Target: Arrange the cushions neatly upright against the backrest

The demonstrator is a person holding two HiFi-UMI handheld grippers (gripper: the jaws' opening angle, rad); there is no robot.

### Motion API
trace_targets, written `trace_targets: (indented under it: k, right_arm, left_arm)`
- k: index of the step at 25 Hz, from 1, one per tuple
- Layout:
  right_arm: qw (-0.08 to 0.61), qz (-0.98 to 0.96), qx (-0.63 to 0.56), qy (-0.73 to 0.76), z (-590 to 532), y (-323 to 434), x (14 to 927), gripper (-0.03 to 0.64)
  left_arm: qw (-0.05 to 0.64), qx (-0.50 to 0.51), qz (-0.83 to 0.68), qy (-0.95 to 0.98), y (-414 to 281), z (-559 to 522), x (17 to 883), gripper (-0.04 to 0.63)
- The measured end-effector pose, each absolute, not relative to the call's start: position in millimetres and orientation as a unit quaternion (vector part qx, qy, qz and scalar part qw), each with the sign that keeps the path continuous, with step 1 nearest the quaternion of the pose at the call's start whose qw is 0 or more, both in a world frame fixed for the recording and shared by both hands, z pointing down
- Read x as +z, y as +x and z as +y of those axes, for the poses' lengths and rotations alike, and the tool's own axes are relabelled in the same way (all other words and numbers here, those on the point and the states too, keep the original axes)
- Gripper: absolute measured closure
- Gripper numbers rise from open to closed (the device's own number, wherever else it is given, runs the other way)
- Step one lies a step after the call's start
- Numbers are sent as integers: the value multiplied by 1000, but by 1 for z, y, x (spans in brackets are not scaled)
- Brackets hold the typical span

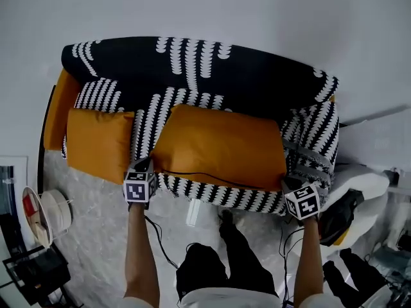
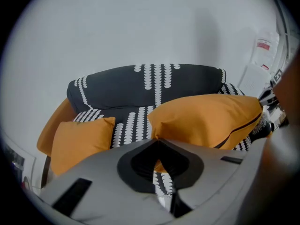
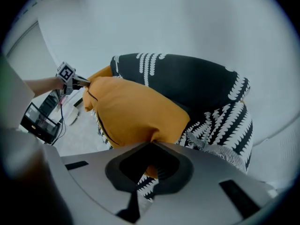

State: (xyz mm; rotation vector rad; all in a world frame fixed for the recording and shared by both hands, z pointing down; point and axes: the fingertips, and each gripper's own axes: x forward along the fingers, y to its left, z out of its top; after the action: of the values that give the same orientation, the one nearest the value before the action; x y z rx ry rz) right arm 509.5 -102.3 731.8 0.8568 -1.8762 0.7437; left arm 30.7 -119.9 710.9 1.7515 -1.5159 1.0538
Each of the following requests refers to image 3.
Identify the white round basket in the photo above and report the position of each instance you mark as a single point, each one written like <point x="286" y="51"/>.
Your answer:
<point x="73" y="116"/>

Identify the person's left forearm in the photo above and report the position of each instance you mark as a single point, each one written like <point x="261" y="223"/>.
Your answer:
<point x="44" y="85"/>

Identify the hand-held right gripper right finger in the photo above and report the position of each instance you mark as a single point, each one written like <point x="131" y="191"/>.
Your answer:
<point x="211" y="196"/>

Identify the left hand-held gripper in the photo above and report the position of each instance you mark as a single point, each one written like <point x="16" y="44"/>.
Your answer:
<point x="66" y="71"/>

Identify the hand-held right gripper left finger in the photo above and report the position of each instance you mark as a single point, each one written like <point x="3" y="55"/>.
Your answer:
<point x="93" y="172"/>

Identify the orange cushion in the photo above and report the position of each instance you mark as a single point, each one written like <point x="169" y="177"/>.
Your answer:
<point x="131" y="111"/>

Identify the orange sofa with striped cover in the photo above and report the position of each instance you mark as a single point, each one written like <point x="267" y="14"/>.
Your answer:
<point x="187" y="83"/>

